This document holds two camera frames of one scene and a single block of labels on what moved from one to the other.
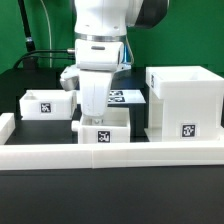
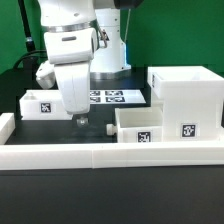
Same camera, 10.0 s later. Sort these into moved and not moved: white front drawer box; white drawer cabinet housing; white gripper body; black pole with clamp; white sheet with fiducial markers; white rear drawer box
Moved: white front drawer box; white gripper body
Not moved: white sheet with fiducial markers; white drawer cabinet housing; white rear drawer box; black pole with clamp
